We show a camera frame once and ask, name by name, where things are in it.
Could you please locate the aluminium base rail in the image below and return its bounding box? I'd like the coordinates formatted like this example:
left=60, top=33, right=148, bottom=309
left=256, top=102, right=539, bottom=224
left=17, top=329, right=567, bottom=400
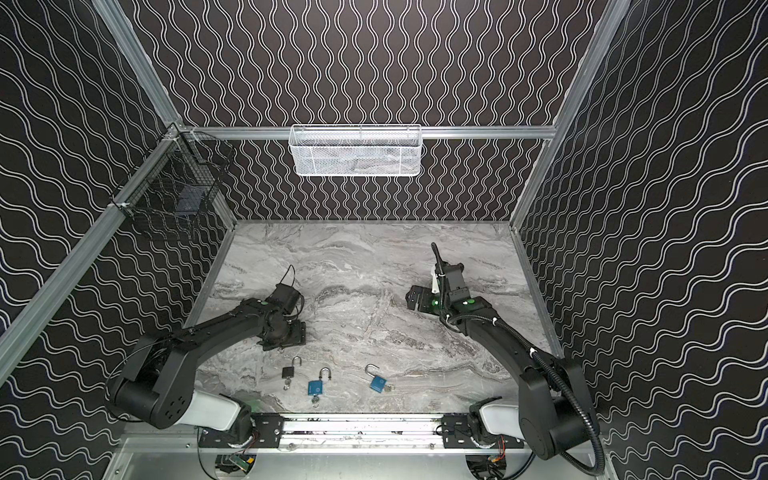
left=122, top=412, right=604, bottom=455

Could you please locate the blue padlock right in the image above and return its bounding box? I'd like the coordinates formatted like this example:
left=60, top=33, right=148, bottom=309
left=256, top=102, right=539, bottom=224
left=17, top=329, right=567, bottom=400
left=364, top=363, right=395, bottom=394

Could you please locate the blue padlock middle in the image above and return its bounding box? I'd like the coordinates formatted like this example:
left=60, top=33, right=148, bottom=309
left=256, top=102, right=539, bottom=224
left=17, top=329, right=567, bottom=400
left=307, top=367, right=332, bottom=406

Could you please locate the white wire mesh basket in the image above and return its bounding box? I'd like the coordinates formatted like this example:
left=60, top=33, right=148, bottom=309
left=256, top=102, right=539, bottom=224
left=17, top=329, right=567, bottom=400
left=288, top=124, right=423, bottom=177

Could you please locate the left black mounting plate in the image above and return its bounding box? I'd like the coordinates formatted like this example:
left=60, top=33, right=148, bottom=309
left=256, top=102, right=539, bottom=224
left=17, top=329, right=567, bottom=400
left=198, top=413, right=285, bottom=449

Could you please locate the black wire mesh basket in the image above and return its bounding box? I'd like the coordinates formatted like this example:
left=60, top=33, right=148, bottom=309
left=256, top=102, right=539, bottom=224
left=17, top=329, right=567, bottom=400
left=117, top=130, right=235, bottom=244

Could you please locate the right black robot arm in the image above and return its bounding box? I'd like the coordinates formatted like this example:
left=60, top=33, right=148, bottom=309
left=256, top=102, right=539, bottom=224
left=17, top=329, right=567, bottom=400
left=405, top=245, right=607, bottom=477

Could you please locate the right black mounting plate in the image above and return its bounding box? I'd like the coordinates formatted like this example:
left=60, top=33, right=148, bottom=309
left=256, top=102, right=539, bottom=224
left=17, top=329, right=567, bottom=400
left=435, top=414, right=524, bottom=449

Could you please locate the black padlock with key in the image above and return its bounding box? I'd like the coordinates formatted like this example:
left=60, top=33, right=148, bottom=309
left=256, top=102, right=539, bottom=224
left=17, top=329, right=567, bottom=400
left=281, top=356, right=303, bottom=390

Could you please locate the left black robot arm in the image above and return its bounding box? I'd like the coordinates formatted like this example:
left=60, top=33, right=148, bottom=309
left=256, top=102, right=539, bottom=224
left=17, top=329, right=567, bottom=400
left=106, top=283, right=306, bottom=429

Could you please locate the blue padlock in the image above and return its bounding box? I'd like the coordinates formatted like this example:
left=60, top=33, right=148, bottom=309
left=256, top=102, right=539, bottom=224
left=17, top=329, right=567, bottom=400
left=307, top=367, right=332, bottom=406
left=364, top=363, right=395, bottom=394

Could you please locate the black mounting plate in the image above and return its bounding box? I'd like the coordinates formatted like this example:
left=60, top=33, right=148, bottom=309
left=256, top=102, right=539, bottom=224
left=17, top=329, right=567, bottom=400
left=435, top=414, right=524, bottom=449
left=198, top=413, right=285, bottom=449

